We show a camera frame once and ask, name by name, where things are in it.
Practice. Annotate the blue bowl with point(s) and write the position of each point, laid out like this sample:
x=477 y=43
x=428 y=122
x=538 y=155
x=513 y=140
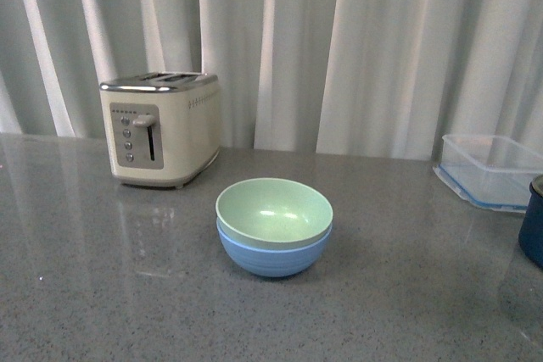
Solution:
x=273 y=262

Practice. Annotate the dark blue pot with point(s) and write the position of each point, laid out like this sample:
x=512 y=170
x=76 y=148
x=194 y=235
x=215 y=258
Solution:
x=530 y=234

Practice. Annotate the green bowl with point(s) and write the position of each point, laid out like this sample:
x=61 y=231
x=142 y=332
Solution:
x=273 y=213

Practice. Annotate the white curtain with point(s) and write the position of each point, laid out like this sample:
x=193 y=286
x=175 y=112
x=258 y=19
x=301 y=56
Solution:
x=378 y=78

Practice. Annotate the clear plastic food container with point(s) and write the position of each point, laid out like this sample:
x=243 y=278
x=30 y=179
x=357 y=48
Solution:
x=490 y=172

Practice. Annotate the cream two-slot toaster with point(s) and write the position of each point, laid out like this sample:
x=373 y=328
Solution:
x=162 y=128

